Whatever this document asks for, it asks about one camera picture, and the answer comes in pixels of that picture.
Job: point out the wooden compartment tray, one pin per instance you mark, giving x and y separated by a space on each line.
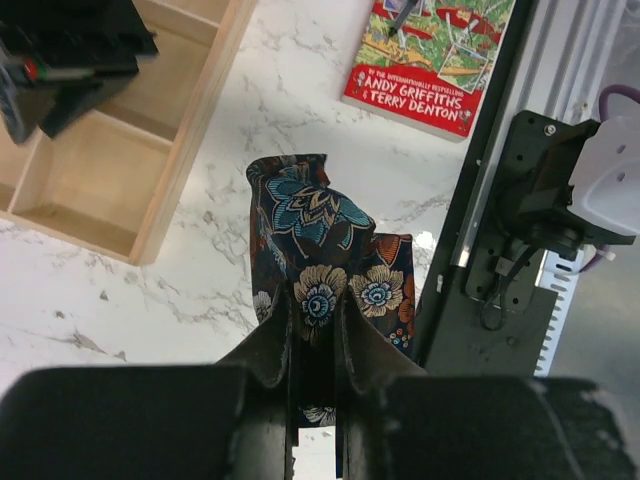
112 181

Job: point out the red children's book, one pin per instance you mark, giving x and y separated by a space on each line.
432 72

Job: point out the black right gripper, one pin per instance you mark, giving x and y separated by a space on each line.
61 59

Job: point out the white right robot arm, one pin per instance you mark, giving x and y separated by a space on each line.
603 164

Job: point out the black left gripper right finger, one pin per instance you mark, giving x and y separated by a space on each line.
395 421

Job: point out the white cable duct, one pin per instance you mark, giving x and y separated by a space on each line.
559 276

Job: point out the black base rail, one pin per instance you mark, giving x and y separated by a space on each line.
545 79

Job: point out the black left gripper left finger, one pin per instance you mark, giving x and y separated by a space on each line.
226 420

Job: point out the navy floral necktie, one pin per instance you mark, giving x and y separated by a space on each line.
317 240

